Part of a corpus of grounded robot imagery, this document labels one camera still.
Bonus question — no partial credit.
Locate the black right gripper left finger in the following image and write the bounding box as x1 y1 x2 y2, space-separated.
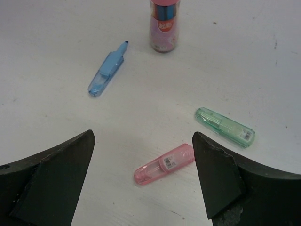
0 130 95 226

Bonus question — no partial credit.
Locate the pink glue stick bottle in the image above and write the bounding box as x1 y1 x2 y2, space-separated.
150 0 181 53

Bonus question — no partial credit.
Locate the green correction tape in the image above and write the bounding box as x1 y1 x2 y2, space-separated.
195 107 255 148

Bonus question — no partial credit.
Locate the pink correction tape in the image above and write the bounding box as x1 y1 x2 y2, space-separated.
134 144 195 185

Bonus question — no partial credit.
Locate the blue correction tape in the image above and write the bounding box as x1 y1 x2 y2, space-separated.
88 41 128 97

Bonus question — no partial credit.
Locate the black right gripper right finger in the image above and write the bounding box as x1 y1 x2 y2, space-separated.
192 132 301 226

